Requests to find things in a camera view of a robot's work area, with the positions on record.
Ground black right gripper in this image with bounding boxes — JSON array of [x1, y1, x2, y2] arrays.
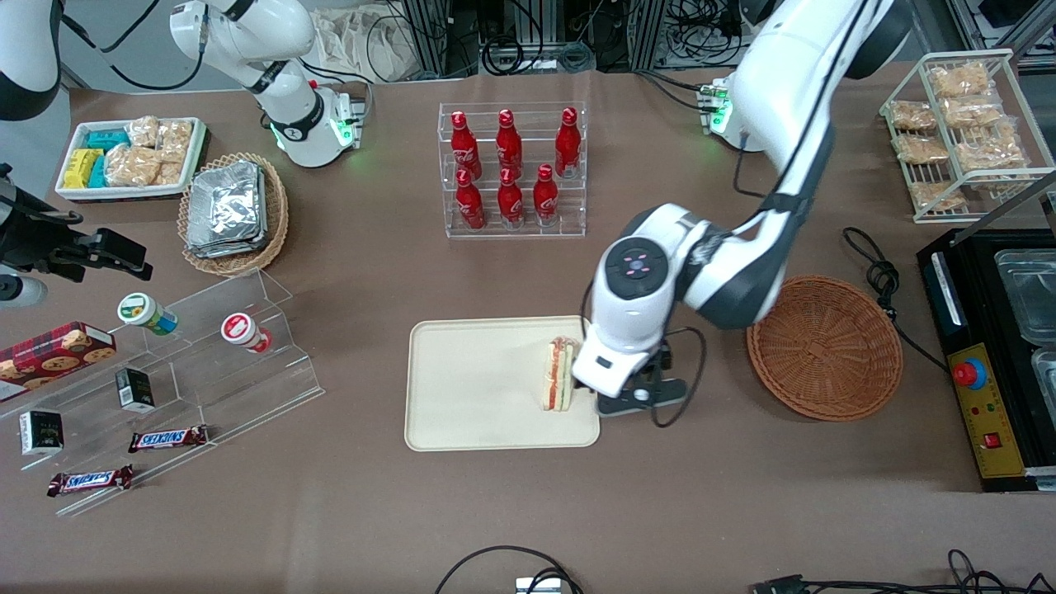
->
[[0, 165, 155, 285]]

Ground triangular sandwich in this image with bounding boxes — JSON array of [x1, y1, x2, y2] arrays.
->
[[540, 335, 579, 413]]

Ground cream plastic serving tray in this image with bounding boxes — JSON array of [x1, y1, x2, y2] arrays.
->
[[403, 315, 601, 452]]

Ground oval light wicker basket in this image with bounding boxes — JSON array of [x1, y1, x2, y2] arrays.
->
[[177, 152, 290, 277]]

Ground round brown wicker basket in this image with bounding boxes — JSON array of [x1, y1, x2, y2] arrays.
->
[[747, 275, 904, 422]]

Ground green lid yogurt cup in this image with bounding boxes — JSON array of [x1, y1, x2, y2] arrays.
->
[[116, 292, 179, 336]]

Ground white rectangular snack bin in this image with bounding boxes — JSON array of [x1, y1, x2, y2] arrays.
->
[[54, 116, 210, 203]]

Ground yellow snack packet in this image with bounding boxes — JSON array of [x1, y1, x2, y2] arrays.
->
[[63, 148, 104, 190]]

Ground silver foil packet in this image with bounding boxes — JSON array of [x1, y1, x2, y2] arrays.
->
[[186, 169, 271, 259], [187, 161, 265, 248]]

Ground red cookie box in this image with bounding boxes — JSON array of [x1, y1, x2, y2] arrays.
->
[[0, 321, 117, 403]]

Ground small black carton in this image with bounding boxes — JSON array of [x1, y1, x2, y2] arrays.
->
[[19, 409, 64, 457], [115, 367, 156, 414]]

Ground red lid yogurt cup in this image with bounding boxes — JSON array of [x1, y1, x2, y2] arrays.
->
[[220, 312, 273, 354]]

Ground clear acrylic step shelf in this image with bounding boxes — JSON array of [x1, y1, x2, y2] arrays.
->
[[0, 268, 326, 519]]

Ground snickers chocolate bar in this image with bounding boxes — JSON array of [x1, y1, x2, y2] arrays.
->
[[46, 464, 134, 497], [128, 425, 210, 454]]

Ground clear acrylic bottle rack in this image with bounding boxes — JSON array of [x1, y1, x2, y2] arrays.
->
[[438, 101, 588, 240]]

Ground red cola bottle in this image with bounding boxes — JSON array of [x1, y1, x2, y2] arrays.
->
[[532, 163, 560, 228], [554, 107, 582, 178], [455, 169, 487, 231], [497, 167, 526, 229], [496, 109, 524, 179], [450, 111, 483, 181]]

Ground white cloth bag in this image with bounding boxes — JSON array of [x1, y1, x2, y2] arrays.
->
[[312, 7, 417, 83]]

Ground black appliance with yellow panel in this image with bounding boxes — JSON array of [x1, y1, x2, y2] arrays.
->
[[917, 227, 1056, 493]]

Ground clear plastic container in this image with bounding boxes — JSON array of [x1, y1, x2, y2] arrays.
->
[[993, 248, 1056, 347], [1030, 346, 1056, 407]]

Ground grey metal bar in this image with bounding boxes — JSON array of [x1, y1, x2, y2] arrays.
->
[[972, 168, 1056, 225]]

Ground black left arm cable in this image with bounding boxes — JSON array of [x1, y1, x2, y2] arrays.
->
[[577, 0, 872, 429]]

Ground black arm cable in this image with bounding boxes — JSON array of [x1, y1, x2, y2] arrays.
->
[[577, 0, 872, 429], [59, 0, 209, 93]]

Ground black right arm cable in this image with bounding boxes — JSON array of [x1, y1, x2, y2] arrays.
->
[[59, 0, 209, 93]]

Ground black looped cable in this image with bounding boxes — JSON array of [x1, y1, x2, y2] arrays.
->
[[434, 544, 583, 594]]

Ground black cable with connector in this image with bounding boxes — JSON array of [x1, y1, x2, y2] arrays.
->
[[749, 549, 1056, 594]]

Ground knotted black power cable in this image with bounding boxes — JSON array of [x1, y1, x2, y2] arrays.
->
[[842, 227, 950, 374]]

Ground coiled black background cable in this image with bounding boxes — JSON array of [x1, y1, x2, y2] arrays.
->
[[478, 33, 598, 77]]

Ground white wire rack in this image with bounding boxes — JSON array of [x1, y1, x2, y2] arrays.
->
[[878, 49, 1056, 225]]

